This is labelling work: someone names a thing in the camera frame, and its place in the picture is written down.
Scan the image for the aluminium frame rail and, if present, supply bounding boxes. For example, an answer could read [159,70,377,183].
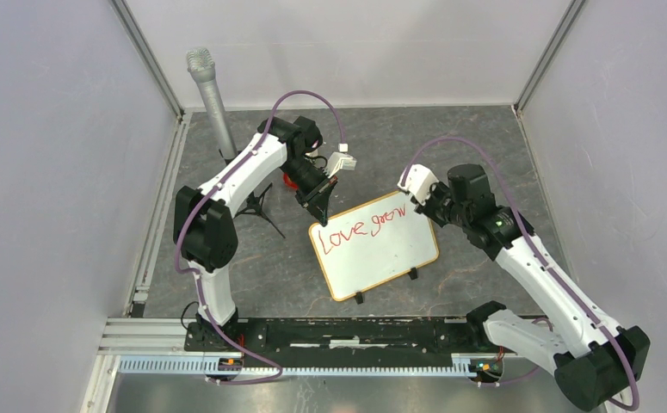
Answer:
[79,316,631,413]

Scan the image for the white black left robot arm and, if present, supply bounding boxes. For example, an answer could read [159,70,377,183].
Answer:
[173,116,337,351]

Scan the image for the black tripod microphone stand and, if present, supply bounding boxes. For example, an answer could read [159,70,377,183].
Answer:
[211,149,286,239]

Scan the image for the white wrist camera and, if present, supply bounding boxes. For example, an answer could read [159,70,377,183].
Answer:
[397,164,440,206]
[324,143,357,177]

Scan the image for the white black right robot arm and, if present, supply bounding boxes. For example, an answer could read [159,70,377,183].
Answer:
[398,163,651,411]

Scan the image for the silver microphone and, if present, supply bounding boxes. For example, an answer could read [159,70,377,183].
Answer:
[186,47,238,163]

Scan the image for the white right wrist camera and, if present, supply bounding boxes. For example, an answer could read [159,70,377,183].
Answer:
[397,164,440,206]

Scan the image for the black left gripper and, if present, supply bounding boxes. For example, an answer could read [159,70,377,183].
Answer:
[280,156,340,227]

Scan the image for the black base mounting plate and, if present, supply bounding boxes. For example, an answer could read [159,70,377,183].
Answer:
[184,317,499,369]

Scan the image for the yellow framed whiteboard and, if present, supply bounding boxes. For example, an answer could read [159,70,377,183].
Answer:
[308,192,439,301]

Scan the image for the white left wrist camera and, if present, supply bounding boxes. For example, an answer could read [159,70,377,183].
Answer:
[324,143,357,177]

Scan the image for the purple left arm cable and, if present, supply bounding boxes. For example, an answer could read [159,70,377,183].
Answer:
[170,89,349,386]

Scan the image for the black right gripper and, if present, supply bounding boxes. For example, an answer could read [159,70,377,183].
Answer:
[411,177,470,228]

